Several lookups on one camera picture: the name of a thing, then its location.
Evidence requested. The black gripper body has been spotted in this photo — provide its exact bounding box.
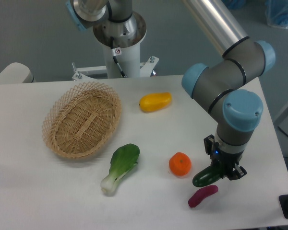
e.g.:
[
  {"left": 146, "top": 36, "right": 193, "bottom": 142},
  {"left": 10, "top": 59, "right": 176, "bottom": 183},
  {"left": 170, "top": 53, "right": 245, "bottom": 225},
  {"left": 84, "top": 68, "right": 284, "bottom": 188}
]
[{"left": 215, "top": 142, "right": 244, "bottom": 179}]

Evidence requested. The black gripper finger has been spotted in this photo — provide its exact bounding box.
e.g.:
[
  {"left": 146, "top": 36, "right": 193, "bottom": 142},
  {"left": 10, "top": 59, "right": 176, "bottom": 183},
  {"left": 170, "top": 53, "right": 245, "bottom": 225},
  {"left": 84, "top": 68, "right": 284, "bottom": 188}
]
[
  {"left": 227, "top": 164, "right": 247, "bottom": 180},
  {"left": 204, "top": 135, "right": 218, "bottom": 166}
]

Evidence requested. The dark green cucumber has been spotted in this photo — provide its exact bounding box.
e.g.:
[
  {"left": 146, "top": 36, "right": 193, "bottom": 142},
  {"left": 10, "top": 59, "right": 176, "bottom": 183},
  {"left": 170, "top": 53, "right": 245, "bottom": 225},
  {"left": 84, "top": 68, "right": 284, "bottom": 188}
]
[{"left": 192, "top": 165, "right": 222, "bottom": 187}]

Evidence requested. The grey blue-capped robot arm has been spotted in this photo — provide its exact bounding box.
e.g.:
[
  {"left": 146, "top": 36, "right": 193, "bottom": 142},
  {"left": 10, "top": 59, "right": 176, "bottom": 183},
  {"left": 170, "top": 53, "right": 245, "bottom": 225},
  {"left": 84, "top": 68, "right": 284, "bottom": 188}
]
[{"left": 66, "top": 0, "right": 276, "bottom": 187}]

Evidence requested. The orange tangerine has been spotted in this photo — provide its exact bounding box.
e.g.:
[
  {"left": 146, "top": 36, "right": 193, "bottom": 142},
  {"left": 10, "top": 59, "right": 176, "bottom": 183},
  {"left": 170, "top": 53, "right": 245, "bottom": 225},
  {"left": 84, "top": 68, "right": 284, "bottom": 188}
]
[{"left": 168, "top": 152, "right": 192, "bottom": 176}]

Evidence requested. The purple sweet potato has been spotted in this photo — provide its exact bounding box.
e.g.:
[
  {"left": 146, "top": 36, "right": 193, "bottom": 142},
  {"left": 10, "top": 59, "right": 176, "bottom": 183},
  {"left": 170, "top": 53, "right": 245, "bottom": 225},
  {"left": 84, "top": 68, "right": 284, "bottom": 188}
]
[{"left": 188, "top": 185, "right": 218, "bottom": 208}]

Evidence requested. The yellow mango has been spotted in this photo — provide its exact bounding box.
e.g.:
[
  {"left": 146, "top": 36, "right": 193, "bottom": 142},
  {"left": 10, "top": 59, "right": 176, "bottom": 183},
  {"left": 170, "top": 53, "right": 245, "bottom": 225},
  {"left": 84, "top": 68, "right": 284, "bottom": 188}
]
[{"left": 139, "top": 92, "right": 172, "bottom": 113}]

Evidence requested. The green bok choy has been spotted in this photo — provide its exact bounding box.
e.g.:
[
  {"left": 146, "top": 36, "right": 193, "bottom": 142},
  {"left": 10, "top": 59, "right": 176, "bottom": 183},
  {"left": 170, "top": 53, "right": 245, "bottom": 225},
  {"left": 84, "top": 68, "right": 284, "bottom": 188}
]
[{"left": 100, "top": 143, "right": 140, "bottom": 196}]

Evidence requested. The woven wicker basket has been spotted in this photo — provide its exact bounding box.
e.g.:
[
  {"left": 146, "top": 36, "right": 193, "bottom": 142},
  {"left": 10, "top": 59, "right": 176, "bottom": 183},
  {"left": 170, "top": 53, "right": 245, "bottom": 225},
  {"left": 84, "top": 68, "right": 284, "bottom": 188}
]
[{"left": 42, "top": 82, "right": 121, "bottom": 159}]

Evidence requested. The blue plastic bag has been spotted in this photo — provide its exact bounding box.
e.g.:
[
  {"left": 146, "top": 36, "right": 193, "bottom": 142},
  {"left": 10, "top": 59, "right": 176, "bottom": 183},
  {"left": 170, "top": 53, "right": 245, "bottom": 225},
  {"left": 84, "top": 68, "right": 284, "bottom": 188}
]
[{"left": 265, "top": 0, "right": 288, "bottom": 29}]

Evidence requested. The white chair armrest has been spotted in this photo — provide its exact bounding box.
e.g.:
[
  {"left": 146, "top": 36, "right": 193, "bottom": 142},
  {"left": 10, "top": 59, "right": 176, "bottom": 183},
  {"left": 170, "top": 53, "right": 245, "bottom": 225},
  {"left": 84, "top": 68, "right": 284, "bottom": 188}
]
[{"left": 0, "top": 62, "right": 36, "bottom": 85}]

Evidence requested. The black cable on pedestal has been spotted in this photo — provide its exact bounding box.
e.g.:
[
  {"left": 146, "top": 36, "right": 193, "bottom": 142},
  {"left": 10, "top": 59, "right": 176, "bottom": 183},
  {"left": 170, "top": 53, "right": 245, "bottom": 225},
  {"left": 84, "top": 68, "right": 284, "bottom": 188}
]
[{"left": 109, "top": 36, "right": 128, "bottom": 78}]

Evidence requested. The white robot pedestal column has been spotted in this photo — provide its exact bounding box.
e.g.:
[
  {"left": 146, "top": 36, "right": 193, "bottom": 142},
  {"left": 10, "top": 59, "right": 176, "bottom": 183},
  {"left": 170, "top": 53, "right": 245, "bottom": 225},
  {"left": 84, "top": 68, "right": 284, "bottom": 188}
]
[{"left": 93, "top": 12, "right": 147, "bottom": 78}]

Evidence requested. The white pedestal base frame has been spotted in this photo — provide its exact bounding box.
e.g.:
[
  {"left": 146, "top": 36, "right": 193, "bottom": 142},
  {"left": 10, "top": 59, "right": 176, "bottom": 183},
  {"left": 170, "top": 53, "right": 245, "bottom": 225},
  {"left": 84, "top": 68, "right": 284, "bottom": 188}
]
[{"left": 72, "top": 56, "right": 159, "bottom": 81}]

